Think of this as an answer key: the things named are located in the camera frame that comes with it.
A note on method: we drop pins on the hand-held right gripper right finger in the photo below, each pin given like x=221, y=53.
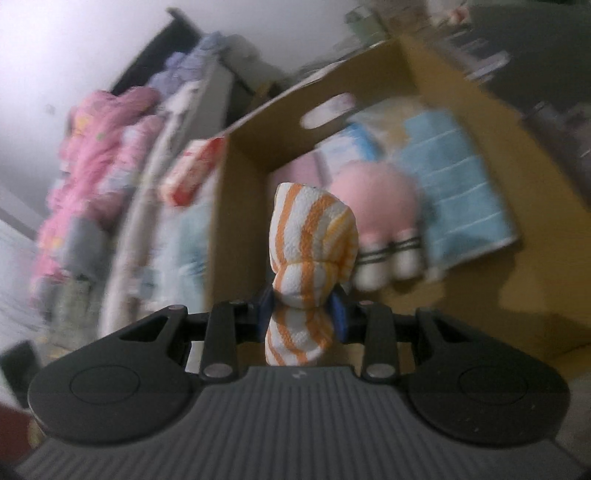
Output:
x=339, y=316

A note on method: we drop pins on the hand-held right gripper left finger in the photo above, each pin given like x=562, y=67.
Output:
x=263, y=307

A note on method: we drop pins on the orange striped white cloth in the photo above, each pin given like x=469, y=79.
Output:
x=309, y=240

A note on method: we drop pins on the pink plush toy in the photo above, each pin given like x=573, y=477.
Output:
x=378, y=207

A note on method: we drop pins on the blue and white carton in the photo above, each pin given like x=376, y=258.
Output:
x=355, y=143

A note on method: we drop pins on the blue checked towel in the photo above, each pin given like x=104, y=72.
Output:
x=457, y=184

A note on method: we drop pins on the large cardboard box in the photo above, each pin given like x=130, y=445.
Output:
x=531, y=286

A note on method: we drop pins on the white fluffy rolled blanket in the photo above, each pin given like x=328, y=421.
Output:
x=134, y=230

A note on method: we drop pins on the red wet wipes pack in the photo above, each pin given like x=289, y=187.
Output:
x=194, y=170

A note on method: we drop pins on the grey pillow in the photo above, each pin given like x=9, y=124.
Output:
x=85, y=247

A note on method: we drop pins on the pink floral quilt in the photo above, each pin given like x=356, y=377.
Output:
x=92, y=184

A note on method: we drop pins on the purple clothes pile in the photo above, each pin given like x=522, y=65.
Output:
x=194, y=64

